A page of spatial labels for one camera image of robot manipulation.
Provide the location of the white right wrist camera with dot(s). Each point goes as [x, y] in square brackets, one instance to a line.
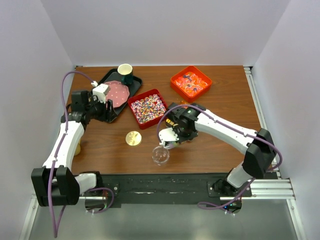
[167, 134]

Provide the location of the black serving tray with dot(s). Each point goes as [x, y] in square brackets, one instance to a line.
[133, 88]

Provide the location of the pink polka dot plate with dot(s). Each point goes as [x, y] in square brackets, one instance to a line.
[118, 93]

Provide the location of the gold jar lid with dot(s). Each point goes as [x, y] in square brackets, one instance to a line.
[133, 138]

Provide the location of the yellow mug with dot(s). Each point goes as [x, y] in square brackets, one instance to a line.
[77, 149]

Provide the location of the silver metal scoop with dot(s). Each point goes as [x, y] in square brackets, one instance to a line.
[170, 144]

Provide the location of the dark green mug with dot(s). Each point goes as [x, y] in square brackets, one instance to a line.
[126, 72]

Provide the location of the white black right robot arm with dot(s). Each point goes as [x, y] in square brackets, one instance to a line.
[257, 146]

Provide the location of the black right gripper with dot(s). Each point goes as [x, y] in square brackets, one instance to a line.
[194, 134]

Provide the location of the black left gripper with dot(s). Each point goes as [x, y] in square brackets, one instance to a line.
[108, 114]

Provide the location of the clear glass jar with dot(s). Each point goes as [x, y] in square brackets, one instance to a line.
[160, 155]

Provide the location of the aluminium frame rail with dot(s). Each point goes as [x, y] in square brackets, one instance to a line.
[270, 191]

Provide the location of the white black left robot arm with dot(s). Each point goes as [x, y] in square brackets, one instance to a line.
[54, 183]

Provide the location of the red box of swirl candies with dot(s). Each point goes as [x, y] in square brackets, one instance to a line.
[147, 108]

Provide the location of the tin of star candies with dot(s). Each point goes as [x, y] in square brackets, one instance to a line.
[183, 102]

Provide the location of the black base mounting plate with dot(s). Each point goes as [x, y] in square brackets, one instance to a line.
[166, 200]

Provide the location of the orange box of candies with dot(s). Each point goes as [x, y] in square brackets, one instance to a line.
[190, 83]

